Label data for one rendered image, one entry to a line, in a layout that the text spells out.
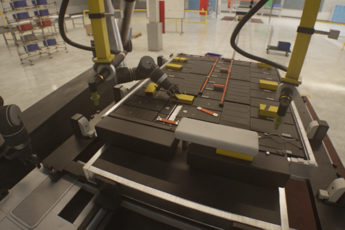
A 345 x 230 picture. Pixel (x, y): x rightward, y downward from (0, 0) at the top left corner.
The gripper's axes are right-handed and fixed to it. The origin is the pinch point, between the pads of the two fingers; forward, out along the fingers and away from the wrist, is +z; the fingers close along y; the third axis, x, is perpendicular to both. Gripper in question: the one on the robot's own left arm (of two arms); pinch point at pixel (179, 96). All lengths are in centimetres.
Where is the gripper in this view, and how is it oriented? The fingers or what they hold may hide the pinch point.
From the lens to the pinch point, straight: 138.8
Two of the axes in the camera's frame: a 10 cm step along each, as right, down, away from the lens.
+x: -6.0, 5.5, 5.8
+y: 3.4, -4.7, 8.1
